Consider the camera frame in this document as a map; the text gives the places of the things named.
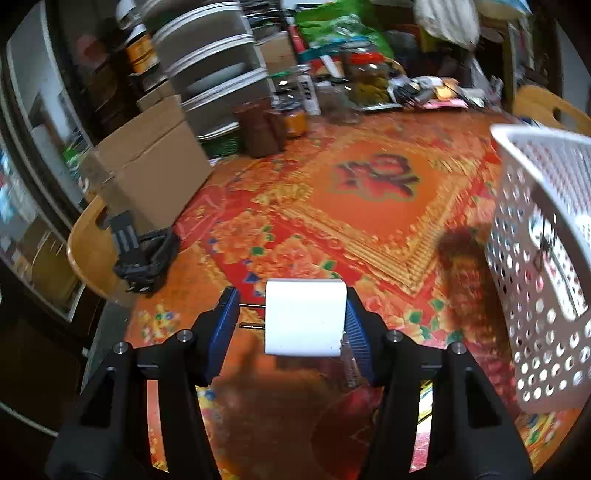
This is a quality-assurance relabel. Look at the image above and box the closed cardboard box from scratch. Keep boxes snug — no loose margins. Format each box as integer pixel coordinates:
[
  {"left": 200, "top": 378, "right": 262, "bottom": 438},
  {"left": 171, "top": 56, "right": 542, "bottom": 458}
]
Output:
[{"left": 256, "top": 32, "right": 298, "bottom": 75}]

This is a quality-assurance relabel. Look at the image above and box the white plastic drawer tower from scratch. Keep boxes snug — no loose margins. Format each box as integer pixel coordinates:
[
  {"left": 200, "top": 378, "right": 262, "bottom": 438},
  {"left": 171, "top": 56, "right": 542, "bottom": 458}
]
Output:
[{"left": 143, "top": 0, "right": 273, "bottom": 141}]

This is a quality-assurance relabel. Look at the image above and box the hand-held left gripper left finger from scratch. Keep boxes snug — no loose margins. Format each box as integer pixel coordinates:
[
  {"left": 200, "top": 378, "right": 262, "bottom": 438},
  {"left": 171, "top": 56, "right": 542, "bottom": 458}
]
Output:
[{"left": 46, "top": 286, "right": 241, "bottom": 480}]

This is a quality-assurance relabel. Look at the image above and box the open cardboard box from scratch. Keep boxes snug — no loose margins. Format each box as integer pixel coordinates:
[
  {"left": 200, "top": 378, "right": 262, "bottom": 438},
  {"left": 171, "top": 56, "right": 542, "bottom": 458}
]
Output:
[{"left": 78, "top": 95, "right": 215, "bottom": 232}]

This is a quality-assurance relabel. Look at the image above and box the white perforated plastic basket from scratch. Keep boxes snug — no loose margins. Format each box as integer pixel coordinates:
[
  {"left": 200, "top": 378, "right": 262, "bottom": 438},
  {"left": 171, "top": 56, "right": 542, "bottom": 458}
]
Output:
[{"left": 485, "top": 124, "right": 591, "bottom": 414}]

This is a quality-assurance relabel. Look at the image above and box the small orange jar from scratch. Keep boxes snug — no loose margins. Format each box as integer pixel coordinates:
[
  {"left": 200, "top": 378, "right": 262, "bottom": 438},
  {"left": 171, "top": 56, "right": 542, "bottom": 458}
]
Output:
[{"left": 279, "top": 104, "right": 309, "bottom": 139}]

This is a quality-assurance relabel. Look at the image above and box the wooden chair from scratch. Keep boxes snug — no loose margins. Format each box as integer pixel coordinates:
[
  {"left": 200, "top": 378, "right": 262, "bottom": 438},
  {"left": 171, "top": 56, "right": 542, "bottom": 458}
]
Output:
[
  {"left": 67, "top": 194, "right": 139, "bottom": 308},
  {"left": 512, "top": 85, "right": 591, "bottom": 137}
]

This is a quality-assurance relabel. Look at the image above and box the dark wooden cabinet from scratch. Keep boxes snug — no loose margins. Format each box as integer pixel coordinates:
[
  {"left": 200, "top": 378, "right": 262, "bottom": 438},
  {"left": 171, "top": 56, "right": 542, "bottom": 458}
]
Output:
[{"left": 0, "top": 0, "right": 158, "bottom": 324}]

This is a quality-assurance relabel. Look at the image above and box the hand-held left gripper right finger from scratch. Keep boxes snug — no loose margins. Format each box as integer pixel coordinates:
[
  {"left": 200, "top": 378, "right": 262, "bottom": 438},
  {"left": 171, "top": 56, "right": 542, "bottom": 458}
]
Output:
[{"left": 344, "top": 287, "right": 534, "bottom": 480}]

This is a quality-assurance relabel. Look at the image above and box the white slim bottle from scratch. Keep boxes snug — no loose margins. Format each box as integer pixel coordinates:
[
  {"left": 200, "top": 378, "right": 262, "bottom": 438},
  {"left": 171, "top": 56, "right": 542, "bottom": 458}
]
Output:
[{"left": 298, "top": 74, "right": 321, "bottom": 116}]

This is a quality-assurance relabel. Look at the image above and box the red printed tablecloth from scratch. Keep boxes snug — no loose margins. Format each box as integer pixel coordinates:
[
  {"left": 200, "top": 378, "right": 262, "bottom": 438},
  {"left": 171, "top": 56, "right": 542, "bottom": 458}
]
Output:
[{"left": 124, "top": 108, "right": 573, "bottom": 476}]

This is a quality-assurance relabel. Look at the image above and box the green shopping bag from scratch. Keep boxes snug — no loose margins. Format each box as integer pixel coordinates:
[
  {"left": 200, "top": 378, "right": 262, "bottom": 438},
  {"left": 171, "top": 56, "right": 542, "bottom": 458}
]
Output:
[{"left": 295, "top": 0, "right": 393, "bottom": 61}]

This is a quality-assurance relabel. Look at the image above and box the white charger plug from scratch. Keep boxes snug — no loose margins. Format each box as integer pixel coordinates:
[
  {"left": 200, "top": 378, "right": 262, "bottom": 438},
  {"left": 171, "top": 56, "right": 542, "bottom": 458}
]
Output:
[{"left": 239, "top": 279, "right": 348, "bottom": 358}]

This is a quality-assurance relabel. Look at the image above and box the empty glass jar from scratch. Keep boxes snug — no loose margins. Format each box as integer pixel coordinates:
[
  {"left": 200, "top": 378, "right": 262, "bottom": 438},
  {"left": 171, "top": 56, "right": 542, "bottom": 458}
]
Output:
[{"left": 316, "top": 80, "right": 361, "bottom": 124}]

